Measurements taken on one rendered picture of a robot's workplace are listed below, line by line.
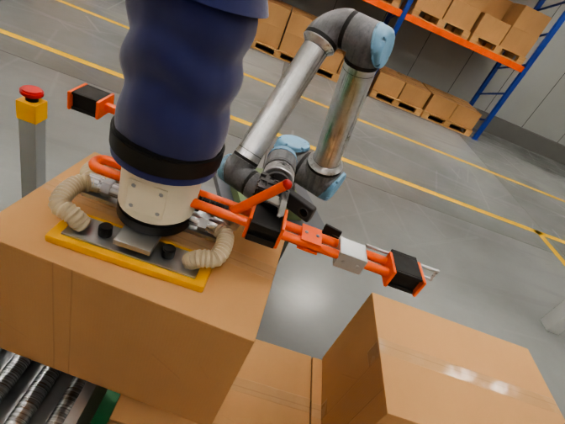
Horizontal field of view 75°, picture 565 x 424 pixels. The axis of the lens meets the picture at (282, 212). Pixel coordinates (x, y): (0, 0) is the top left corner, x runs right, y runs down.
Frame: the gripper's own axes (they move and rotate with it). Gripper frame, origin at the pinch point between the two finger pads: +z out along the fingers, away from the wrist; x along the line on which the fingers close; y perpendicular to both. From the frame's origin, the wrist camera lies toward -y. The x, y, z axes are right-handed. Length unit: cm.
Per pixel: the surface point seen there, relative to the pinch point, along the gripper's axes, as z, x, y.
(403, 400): 15, -26, -46
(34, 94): -47, -17, 86
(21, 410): 24, -65, 44
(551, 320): -164, -110, -274
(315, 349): -66, -120, -61
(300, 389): -5, -66, -33
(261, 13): 3.6, 40.5, 17.2
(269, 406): 4, -66, -22
